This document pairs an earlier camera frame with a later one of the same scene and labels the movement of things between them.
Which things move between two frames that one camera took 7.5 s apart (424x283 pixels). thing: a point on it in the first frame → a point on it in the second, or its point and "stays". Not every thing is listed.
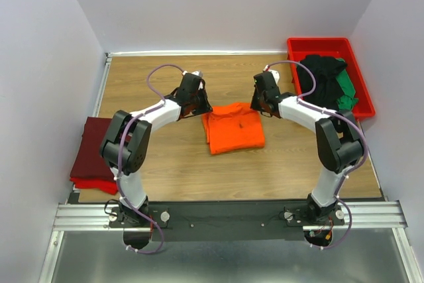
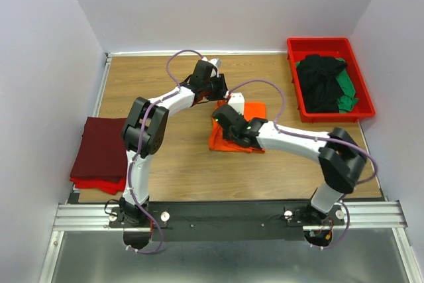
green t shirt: [347, 101] stays
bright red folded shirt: [106, 185] stays
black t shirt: [326, 93] stays
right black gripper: [260, 103] → [226, 128]
